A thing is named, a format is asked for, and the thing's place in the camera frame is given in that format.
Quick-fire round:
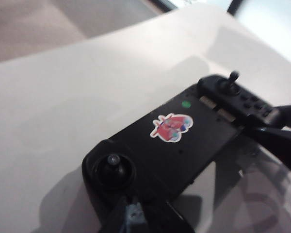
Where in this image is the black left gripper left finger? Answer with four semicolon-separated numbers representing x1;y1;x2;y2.
109;194;194;233

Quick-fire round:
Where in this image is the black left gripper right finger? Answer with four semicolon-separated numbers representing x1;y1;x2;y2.
241;103;291;170

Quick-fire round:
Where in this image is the black dual-joystick remote control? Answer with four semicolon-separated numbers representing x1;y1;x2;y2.
81;70;282;212

